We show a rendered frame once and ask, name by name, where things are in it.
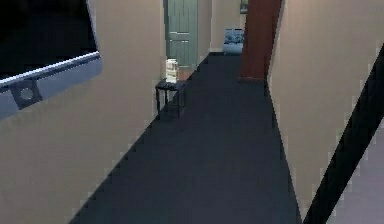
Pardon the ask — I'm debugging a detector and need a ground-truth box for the small black side table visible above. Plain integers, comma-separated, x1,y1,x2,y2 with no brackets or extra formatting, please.
154,78,188,120

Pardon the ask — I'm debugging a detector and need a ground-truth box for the white box-shaped object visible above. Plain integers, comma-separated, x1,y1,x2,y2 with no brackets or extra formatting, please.
165,58,180,84

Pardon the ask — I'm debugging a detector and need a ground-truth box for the grey-green panelled room door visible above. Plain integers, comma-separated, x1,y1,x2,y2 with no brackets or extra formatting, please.
163,0,200,70

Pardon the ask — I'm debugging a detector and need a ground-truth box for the blue and white armchair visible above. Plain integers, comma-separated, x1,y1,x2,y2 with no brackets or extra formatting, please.
222,28,245,55

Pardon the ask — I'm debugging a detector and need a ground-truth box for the red-brown room door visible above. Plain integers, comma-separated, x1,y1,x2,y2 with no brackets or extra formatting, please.
237,0,283,82

